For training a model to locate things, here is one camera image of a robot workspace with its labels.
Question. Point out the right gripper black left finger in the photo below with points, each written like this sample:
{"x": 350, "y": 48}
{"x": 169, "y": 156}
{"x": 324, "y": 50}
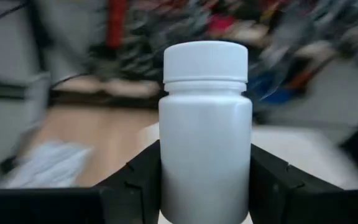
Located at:
{"x": 135, "y": 193}

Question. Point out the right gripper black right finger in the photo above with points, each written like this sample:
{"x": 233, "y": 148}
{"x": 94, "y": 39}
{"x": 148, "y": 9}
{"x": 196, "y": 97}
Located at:
{"x": 278, "y": 193}

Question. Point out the white plastic pill bottle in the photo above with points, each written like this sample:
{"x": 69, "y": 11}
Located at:
{"x": 204, "y": 140}

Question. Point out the white perforated plastic basket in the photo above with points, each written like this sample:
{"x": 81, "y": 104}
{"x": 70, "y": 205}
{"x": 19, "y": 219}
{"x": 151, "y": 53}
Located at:
{"x": 291, "y": 155}

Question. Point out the white patterned foil packet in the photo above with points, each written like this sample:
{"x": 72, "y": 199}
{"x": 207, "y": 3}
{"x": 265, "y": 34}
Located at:
{"x": 48, "y": 165}

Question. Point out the red post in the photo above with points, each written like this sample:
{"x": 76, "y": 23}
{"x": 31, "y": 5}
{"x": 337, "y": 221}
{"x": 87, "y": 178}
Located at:
{"x": 116, "y": 21}

